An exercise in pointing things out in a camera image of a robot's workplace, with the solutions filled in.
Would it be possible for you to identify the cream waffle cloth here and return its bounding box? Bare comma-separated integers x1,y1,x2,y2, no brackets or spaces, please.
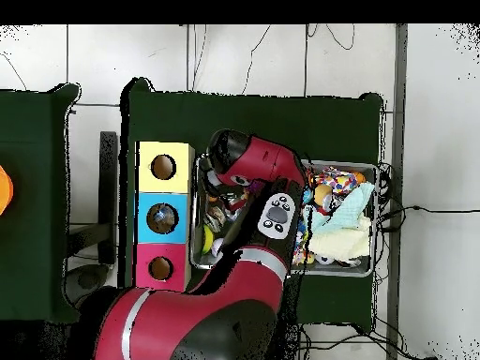
307,217,373,263

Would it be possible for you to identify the mint green waffle cloth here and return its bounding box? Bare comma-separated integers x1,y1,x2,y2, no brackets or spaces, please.
303,181,376,233

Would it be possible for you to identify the wooden box with three holes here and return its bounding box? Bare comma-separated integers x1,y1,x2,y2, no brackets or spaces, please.
132,140,197,295

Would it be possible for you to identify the shallow clear mesh bin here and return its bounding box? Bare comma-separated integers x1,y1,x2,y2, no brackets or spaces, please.
188,155,380,278

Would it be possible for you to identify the colourful printed silver can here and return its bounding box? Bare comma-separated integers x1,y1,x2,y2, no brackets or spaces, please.
203,205,226,232

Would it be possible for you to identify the yellow and green toy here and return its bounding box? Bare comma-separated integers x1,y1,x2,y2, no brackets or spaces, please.
202,224,215,256

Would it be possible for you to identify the dark green tablecloth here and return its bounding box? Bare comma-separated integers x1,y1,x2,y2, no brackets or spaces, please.
117,76,384,333

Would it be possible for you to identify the crumpled polka dot cloth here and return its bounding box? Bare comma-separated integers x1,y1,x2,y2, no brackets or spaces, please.
310,166,367,197

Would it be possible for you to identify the neighbouring green covered table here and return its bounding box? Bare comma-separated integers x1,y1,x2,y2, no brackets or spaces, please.
0,82,85,325

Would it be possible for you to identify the orange round object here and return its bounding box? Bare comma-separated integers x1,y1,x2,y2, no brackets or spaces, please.
0,164,15,217

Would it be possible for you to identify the black floor cable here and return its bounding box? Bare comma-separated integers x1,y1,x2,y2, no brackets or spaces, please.
376,203,480,233

